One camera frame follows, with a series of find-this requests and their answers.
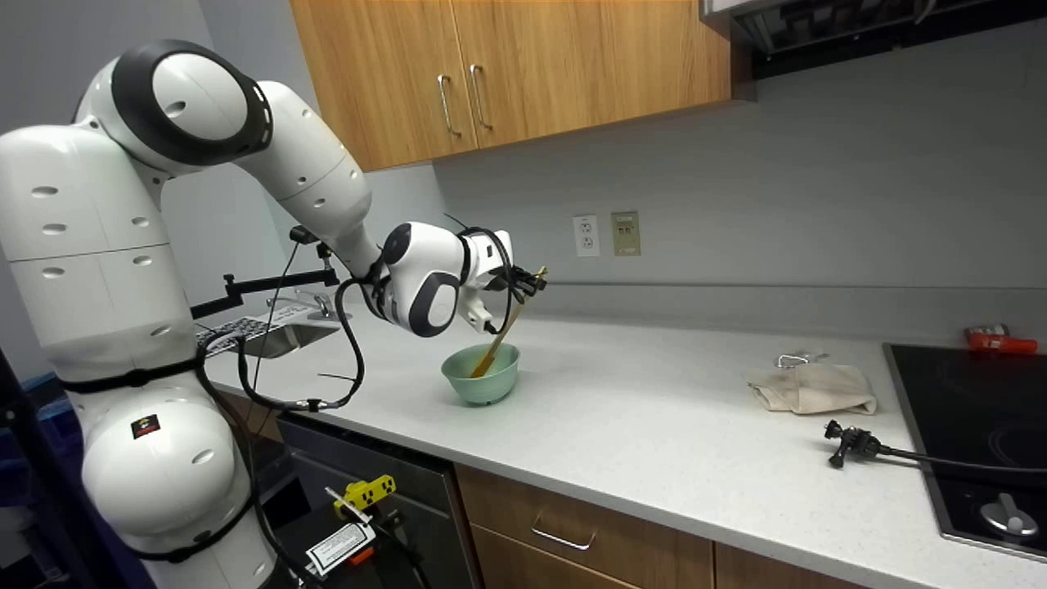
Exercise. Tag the yellow handheld tool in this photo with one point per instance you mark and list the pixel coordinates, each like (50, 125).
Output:
(359, 498)

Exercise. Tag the beige cloth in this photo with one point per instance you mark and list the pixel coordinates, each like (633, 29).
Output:
(815, 389)

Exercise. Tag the mint green bowl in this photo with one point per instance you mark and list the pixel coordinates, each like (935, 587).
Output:
(482, 389)

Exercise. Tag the wooden lower drawers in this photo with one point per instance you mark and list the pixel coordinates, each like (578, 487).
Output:
(527, 538)

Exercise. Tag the black stovetop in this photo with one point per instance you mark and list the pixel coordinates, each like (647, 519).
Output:
(981, 435)

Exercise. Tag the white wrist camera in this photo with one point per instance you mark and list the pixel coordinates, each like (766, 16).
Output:
(480, 316)

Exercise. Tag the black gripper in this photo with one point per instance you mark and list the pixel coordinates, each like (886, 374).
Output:
(495, 258)

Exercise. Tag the steel sink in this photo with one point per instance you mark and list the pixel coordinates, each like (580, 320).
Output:
(268, 340)

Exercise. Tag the white wall outlet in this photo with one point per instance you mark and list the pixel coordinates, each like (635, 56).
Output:
(586, 233)

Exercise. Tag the beige wall switch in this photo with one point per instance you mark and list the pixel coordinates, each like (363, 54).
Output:
(627, 233)

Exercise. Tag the wooden upper cabinet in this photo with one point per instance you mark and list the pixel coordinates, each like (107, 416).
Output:
(428, 79)

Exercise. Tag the red small object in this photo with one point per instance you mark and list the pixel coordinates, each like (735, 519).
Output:
(998, 340)

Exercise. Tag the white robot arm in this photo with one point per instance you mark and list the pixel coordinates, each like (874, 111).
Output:
(88, 255)

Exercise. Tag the clear plastic wrapper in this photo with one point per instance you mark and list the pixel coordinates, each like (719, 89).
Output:
(798, 356)

